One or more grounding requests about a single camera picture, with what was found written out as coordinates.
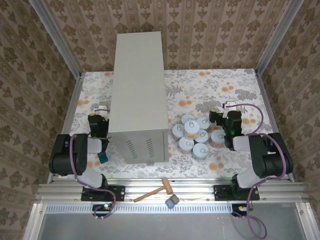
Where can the teal foam block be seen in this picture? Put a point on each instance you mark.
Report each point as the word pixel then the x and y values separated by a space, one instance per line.
pixel 103 157

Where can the aluminium front rail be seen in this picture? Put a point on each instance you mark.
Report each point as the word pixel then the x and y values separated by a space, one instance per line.
pixel 195 185

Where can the can with pale blue label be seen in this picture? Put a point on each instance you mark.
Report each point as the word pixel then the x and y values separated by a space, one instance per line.
pixel 200 150

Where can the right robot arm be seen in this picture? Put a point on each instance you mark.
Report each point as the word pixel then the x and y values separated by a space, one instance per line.
pixel 270 160

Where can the can with salmon label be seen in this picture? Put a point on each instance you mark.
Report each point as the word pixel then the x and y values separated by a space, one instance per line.
pixel 217 136

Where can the aluminium side rail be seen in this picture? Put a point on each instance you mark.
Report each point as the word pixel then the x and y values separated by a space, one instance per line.
pixel 266 100
pixel 77 83

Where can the small controller board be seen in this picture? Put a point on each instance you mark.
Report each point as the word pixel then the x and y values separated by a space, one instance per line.
pixel 241 208
pixel 106 207

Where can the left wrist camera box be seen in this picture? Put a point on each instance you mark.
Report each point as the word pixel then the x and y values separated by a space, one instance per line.
pixel 103 110

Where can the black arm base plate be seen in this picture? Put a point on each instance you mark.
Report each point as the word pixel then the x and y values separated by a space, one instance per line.
pixel 218 195
pixel 120 193

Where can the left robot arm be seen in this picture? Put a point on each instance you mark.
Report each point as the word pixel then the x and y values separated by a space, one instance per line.
pixel 65 155

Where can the aluminium corner post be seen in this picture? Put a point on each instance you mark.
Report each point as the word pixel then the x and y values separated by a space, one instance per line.
pixel 277 37
pixel 56 37

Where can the can with teal label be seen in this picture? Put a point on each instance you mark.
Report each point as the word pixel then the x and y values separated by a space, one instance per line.
pixel 203 135

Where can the blue foam cube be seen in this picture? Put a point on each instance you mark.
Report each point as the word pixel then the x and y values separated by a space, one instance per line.
pixel 170 204

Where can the grey metal cabinet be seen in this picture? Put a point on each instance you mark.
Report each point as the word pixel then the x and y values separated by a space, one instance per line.
pixel 137 87

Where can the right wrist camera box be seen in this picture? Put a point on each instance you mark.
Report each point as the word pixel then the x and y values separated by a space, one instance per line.
pixel 230 104

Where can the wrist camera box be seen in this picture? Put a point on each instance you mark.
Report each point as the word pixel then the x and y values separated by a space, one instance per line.
pixel 103 110
pixel 230 104

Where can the grey foam cube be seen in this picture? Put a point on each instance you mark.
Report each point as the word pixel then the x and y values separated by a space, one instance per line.
pixel 174 198

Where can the floral tablecloth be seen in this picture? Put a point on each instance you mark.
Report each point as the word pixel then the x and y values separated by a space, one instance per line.
pixel 140 171

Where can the wooden mallet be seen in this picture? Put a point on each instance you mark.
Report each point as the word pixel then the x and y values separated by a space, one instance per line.
pixel 167 186

